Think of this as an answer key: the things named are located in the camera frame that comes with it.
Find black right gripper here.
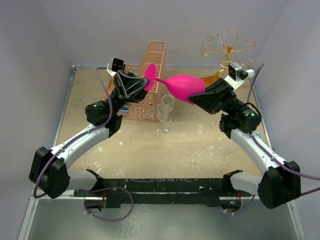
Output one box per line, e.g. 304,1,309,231
186,77,246,116

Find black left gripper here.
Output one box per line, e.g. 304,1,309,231
106,71,153,117

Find clear wine glass back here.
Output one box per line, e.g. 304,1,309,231
156,103,169,135

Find clear round wine glass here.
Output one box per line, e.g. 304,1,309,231
161,95,174,124

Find pink wine glass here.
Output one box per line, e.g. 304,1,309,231
143,63,206,105

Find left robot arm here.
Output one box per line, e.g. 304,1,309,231
29,64,157,199

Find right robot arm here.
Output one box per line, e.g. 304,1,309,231
188,76,302,209

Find wooden rack base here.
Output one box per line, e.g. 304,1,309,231
201,72,221,88

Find clear wine glass far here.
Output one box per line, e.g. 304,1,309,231
202,32,217,48

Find peach plastic file organizer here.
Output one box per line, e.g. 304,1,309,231
107,40,166,123

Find blue white small jar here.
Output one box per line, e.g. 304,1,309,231
254,131,263,140

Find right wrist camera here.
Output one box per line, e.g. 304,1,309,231
224,62,255,90

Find gold wire wine glass rack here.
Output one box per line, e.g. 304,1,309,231
201,28,257,76

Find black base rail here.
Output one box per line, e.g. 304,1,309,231
74,175,250,209

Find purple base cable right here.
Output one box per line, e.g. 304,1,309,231
224,194,256,216

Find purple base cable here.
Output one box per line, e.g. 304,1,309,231
224,194,256,216
83,186,135,222

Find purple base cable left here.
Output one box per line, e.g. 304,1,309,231
83,186,135,222

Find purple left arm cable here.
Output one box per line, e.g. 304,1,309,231
33,66,113,200

